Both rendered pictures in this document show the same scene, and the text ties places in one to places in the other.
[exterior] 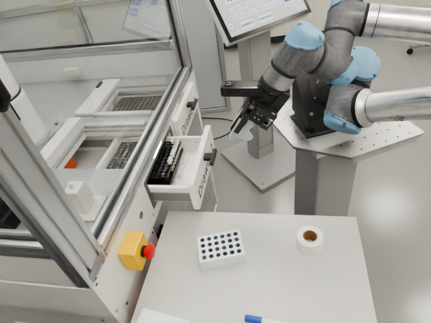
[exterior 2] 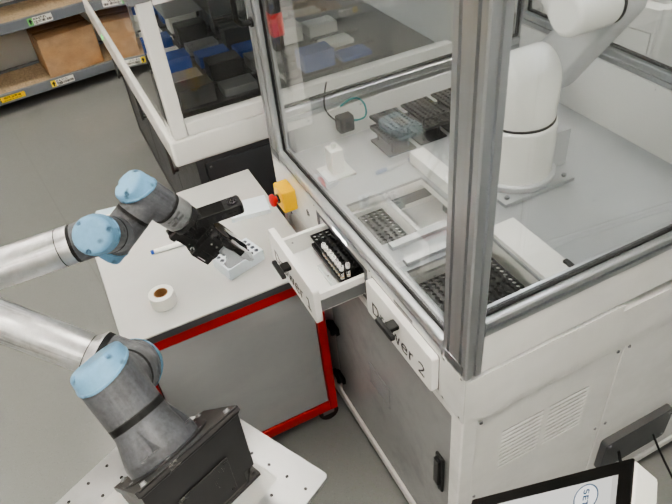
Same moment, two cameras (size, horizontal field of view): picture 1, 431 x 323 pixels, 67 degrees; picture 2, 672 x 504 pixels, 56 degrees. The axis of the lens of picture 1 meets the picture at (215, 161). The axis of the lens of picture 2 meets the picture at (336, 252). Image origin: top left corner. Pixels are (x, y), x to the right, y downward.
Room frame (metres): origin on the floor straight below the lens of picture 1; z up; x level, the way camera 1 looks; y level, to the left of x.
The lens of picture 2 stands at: (1.82, -0.63, 1.97)
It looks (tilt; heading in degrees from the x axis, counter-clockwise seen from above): 40 degrees down; 142
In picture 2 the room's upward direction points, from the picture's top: 7 degrees counter-clockwise
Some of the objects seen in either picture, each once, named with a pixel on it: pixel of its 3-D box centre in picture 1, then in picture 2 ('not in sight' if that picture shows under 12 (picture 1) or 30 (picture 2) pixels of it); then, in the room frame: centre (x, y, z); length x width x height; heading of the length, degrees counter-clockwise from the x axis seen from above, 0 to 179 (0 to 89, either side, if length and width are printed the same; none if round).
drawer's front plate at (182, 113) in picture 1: (186, 111); (400, 331); (1.13, 0.08, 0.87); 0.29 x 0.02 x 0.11; 164
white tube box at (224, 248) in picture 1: (220, 248); (238, 258); (0.53, 0.03, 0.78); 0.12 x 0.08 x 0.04; 90
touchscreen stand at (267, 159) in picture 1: (262, 97); not in sight; (1.74, -0.36, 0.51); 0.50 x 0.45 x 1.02; 24
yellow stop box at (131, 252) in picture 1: (135, 250); (284, 196); (0.51, 0.24, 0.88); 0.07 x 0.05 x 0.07; 164
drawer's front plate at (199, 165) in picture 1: (202, 164); (294, 273); (0.79, 0.04, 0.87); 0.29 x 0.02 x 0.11; 164
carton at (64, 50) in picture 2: not in sight; (65, 45); (-2.97, 0.88, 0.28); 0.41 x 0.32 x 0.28; 81
